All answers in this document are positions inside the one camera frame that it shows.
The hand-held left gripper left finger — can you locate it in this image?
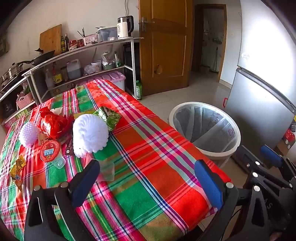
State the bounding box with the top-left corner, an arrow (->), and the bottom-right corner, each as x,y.
24,159 -> 101,241

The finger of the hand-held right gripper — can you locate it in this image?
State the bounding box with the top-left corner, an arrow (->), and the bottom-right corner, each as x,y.
231,146 -> 292,188
260,145 -> 296,183

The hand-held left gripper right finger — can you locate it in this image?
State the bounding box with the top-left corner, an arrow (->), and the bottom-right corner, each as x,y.
195,159 -> 275,241

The clear plastic cup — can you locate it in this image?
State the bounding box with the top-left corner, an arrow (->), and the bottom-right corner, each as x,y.
94,160 -> 115,181
48,156 -> 66,169

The white round waste bin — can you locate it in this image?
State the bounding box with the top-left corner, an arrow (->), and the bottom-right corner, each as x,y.
168,101 -> 241,167

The small brown sachet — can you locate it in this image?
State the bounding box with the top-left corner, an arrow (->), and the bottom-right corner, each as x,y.
64,137 -> 75,156

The large white foam fruit net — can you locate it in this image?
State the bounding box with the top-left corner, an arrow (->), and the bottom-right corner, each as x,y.
73,113 -> 110,158

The translucent plastic bin liner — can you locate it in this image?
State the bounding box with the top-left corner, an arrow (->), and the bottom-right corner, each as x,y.
173,105 -> 238,153

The red plastic bag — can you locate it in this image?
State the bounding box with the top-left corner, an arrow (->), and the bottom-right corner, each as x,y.
35,107 -> 68,139

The yellow snack wrapper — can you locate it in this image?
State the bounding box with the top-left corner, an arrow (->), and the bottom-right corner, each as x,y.
9,155 -> 26,186

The green snack wrapper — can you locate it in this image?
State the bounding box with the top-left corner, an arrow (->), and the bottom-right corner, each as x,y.
92,107 -> 122,132

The small white foam fruit net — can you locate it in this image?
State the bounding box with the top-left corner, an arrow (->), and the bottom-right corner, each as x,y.
18,122 -> 41,147

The brown cardboard box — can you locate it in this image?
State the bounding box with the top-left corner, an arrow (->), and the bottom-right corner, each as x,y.
275,137 -> 294,163

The red packet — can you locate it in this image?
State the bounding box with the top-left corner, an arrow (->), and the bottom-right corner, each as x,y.
284,128 -> 296,143

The silver refrigerator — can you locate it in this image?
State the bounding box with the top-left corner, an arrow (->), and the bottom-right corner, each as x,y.
225,0 -> 296,151

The red green plaid tablecloth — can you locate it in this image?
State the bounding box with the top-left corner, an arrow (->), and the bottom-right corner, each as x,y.
0,79 -> 232,241

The green cardboard box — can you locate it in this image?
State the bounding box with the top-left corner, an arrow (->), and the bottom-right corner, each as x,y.
10,108 -> 35,121

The pink plastic basket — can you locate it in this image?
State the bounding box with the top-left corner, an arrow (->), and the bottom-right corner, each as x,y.
16,92 -> 35,109

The green plastic bottle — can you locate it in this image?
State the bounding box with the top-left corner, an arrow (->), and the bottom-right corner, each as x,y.
135,80 -> 143,100

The clear plastic bottle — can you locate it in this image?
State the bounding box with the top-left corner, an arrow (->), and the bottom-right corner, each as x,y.
44,68 -> 55,90

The yellow label sauce bottle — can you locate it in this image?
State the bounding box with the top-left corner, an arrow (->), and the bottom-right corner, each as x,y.
52,62 -> 63,85

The pink lidded storage box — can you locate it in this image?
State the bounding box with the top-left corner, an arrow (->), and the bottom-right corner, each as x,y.
76,71 -> 126,92

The crumpled clear plastic bag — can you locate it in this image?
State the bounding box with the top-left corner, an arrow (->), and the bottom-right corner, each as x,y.
83,64 -> 96,76

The plastic jug of dark liquid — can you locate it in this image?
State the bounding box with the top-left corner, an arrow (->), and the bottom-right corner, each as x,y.
67,59 -> 82,79

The black cooktop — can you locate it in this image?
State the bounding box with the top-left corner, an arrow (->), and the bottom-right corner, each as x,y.
0,75 -> 28,93

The white metal shelf rack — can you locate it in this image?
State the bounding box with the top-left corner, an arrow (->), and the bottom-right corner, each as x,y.
0,37 -> 144,127

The white snack bag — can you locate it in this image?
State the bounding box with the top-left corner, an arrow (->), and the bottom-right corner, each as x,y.
102,51 -> 114,66

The wooden door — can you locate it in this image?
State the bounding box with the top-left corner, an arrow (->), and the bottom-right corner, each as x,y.
139,0 -> 193,96

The black frying pan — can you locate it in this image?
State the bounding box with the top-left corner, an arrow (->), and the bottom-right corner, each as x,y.
17,50 -> 56,66

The steel cooking pot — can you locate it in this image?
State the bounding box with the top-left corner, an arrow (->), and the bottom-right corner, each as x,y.
1,62 -> 25,81

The pink utensil box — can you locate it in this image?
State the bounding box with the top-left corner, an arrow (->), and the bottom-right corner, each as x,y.
84,34 -> 99,45

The wooden cutting board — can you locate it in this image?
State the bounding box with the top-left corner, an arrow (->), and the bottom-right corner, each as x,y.
39,24 -> 62,55

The clear lidded plastic container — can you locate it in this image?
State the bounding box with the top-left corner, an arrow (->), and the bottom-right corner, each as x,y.
96,26 -> 118,42

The hanging green cloth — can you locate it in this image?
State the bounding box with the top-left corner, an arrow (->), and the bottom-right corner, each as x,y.
0,38 -> 10,57

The white electric kettle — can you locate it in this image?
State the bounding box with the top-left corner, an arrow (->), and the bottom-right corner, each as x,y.
117,15 -> 134,39

